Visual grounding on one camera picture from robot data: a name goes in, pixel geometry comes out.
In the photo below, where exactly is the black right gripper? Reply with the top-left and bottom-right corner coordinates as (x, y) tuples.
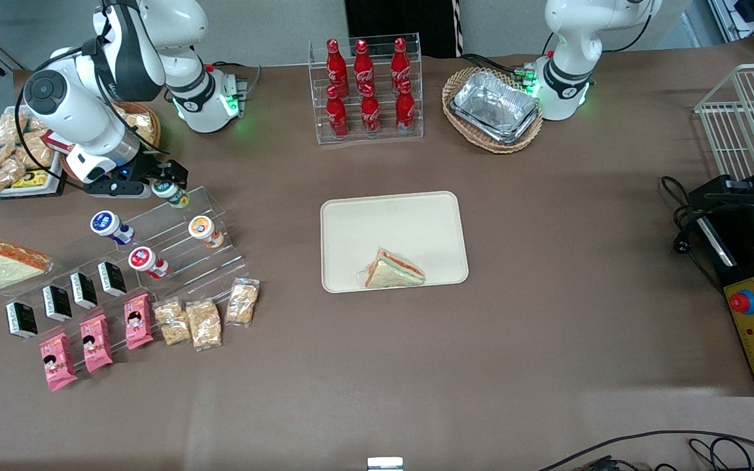
(112, 152), (190, 194)

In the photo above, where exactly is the green lid gum bottle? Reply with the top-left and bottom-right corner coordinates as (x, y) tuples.
(153, 181), (190, 209)

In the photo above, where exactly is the orange lid gum bottle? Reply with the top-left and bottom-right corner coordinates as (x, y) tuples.
(188, 215), (225, 249)

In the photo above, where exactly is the blue lid gum bottle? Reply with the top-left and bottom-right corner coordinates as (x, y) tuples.
(90, 210), (135, 246)

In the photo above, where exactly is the red lid gum bottle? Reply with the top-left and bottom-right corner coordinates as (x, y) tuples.
(128, 246), (170, 279)

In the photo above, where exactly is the beige plastic tray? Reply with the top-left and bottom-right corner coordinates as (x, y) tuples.
(320, 190), (470, 294)

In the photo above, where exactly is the silver foil tray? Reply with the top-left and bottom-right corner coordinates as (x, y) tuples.
(449, 71), (541, 145)

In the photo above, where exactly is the wicker basket with snacks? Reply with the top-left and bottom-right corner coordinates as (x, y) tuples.
(120, 111), (156, 148)

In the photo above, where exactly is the clear acrylic stepped stand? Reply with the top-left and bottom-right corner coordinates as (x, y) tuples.
(4, 186), (249, 341)

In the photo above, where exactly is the black control box yellow panel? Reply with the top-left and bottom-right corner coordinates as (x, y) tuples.
(688, 173), (754, 398)

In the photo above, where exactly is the small black carton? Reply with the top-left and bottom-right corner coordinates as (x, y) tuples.
(98, 261), (128, 298)
(69, 271), (99, 310)
(5, 301), (39, 340)
(42, 285), (73, 323)

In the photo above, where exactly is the grey connector box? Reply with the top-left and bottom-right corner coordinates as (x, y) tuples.
(222, 69), (251, 109)

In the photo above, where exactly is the red cookie box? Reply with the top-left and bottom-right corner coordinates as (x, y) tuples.
(42, 130), (75, 156)

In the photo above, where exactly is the small yellow box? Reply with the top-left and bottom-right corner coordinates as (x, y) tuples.
(10, 169), (52, 190)

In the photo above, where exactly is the clear cereal bar packet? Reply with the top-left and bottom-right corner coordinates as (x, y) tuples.
(225, 278), (261, 328)
(185, 298), (223, 352)
(153, 298), (192, 347)

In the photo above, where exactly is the pink snack packet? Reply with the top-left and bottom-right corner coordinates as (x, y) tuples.
(39, 332), (79, 393)
(123, 293), (154, 351)
(79, 314), (115, 374)

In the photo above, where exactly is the grey equipment shelf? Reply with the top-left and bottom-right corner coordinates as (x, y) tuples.
(708, 0), (754, 60)

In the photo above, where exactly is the wrapped triangle sandwich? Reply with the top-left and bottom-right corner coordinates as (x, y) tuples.
(0, 237), (57, 292)
(357, 247), (426, 290)

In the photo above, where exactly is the red cola bottle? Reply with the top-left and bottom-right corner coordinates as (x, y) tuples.
(395, 80), (416, 135)
(325, 39), (350, 99)
(325, 85), (350, 139)
(390, 37), (412, 92)
(353, 39), (376, 97)
(359, 84), (382, 137)

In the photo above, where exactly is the clear acrylic bottle rack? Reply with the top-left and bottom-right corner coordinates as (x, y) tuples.
(308, 33), (425, 145)

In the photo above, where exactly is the black background panel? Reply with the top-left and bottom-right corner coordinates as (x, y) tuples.
(344, 0), (458, 60)

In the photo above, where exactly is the light wicker basket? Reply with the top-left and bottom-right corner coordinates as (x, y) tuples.
(442, 66), (545, 155)

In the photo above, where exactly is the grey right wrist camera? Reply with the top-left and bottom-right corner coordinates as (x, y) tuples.
(82, 179), (156, 199)

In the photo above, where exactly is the white wire basket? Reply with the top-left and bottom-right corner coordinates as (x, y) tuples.
(694, 62), (754, 181)

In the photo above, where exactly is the black power cable with plug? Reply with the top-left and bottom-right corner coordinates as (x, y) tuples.
(660, 175), (725, 292)

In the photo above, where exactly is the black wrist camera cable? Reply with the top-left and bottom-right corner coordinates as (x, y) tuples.
(16, 0), (175, 192)

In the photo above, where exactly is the long black cable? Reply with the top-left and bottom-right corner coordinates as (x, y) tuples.
(537, 430), (754, 471)

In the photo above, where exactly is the looped black cable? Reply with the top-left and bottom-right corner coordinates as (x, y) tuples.
(688, 437), (752, 471)

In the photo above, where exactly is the black arm base cable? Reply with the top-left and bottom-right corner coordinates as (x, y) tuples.
(459, 52), (535, 80)

